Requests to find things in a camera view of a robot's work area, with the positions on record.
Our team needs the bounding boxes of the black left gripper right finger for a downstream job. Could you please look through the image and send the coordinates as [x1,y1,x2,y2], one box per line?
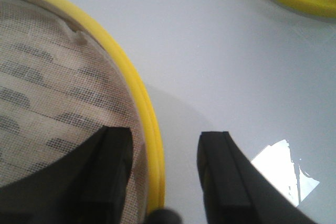
[197,132,313,223]

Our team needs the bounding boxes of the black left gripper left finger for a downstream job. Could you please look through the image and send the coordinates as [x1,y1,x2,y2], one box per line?
[1,126,133,223]

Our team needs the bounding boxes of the bamboo steamer basket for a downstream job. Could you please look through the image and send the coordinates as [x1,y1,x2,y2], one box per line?
[0,0,166,224]

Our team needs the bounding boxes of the liner cloth in left basket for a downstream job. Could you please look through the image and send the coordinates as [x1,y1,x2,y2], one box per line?
[1,0,148,222]

